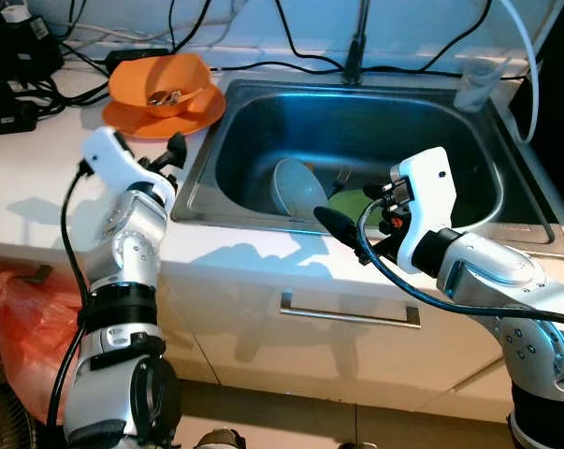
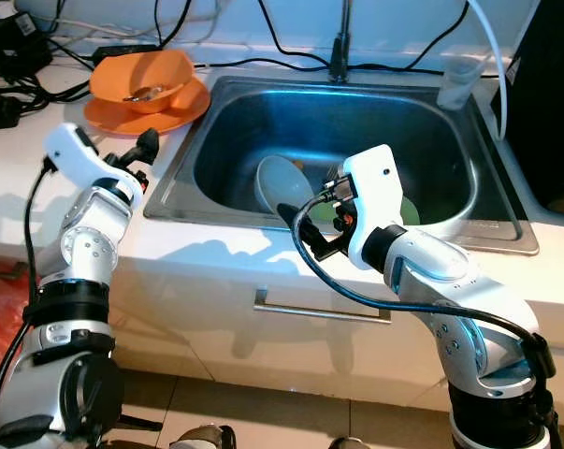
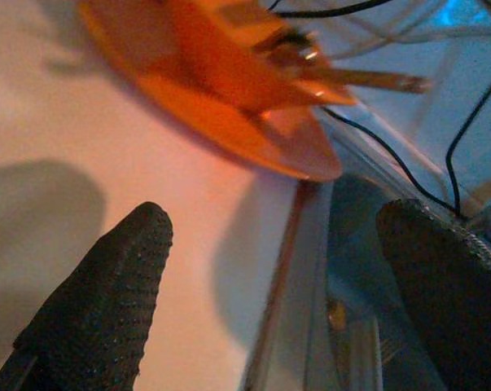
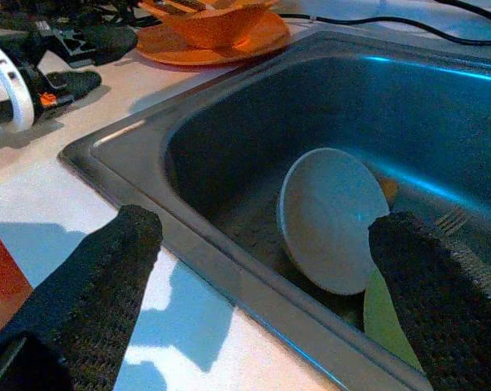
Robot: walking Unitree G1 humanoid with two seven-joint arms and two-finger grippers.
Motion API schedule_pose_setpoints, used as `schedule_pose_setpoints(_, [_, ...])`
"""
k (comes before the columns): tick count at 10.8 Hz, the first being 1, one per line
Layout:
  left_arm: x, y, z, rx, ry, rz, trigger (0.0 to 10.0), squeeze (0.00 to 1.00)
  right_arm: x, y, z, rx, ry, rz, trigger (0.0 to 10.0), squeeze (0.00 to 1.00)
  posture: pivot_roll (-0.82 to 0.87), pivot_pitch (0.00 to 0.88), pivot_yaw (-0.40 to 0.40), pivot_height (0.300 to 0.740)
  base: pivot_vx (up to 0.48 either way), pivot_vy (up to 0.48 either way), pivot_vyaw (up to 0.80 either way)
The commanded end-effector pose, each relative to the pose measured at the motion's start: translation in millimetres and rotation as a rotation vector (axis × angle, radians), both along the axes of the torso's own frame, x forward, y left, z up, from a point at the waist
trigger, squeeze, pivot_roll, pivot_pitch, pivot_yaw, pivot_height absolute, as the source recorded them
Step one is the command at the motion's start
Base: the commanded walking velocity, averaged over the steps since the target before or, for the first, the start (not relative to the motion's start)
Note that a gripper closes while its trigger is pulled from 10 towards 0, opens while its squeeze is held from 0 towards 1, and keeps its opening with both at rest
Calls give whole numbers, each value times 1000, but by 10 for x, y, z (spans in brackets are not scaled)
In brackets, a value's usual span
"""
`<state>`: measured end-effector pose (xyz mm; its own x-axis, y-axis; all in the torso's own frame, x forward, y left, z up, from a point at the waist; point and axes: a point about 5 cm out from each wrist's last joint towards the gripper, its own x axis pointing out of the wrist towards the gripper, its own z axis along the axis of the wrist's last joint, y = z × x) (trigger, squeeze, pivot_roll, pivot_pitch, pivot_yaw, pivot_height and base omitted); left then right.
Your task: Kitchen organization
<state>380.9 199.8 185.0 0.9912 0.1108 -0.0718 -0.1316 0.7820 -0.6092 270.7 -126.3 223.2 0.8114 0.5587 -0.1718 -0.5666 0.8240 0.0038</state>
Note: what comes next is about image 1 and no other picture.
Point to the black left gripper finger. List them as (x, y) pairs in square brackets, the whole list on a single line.
[(175, 143), (180, 159)]

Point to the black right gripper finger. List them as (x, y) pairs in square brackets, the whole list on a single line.
[(342, 227), (377, 192)]

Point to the orange plastic bowl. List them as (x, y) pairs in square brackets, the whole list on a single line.
[(137, 79)]

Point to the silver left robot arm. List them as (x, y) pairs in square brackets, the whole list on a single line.
[(132, 243)]

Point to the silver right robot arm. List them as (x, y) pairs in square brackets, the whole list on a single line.
[(506, 281)]

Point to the orange plastic plate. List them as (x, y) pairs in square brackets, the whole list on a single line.
[(169, 126)]

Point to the green plate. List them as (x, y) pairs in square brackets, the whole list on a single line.
[(347, 203)]

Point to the metal fork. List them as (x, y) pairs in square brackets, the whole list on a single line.
[(342, 174)]

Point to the stainless steel sink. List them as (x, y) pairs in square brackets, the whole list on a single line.
[(356, 131)]

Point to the white ceramic bowl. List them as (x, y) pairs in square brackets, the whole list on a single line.
[(296, 182)]

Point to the flat black power adapter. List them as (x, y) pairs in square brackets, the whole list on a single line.
[(137, 54)]

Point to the white cabinet drawer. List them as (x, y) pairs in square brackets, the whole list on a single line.
[(263, 346)]

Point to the clear glass cup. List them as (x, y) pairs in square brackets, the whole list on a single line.
[(475, 84)]

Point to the black faucet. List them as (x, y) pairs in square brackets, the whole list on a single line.
[(356, 47)]

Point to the black charger with white label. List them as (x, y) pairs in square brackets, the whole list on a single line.
[(10, 47)]

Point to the robot right leg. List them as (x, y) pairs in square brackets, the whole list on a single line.
[(356, 445)]

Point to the robot leg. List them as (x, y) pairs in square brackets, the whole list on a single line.
[(216, 440), (356, 445)]

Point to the red plastic bag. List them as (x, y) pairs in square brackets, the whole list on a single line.
[(20, 318)]

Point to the robot left leg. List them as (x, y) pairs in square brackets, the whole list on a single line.
[(216, 440)]

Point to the black fan grille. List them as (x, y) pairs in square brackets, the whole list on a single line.
[(1, 402)]

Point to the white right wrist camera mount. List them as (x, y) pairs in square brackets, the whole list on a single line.
[(426, 201)]

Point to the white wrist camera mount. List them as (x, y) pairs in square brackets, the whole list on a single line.
[(426, 201), (108, 154)]

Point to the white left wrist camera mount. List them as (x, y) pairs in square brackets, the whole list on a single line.
[(108, 154)]

